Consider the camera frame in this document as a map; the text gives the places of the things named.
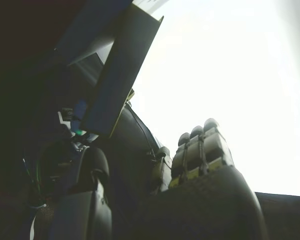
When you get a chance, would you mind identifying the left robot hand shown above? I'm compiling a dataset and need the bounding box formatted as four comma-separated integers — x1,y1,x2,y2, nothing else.
48,117,268,240

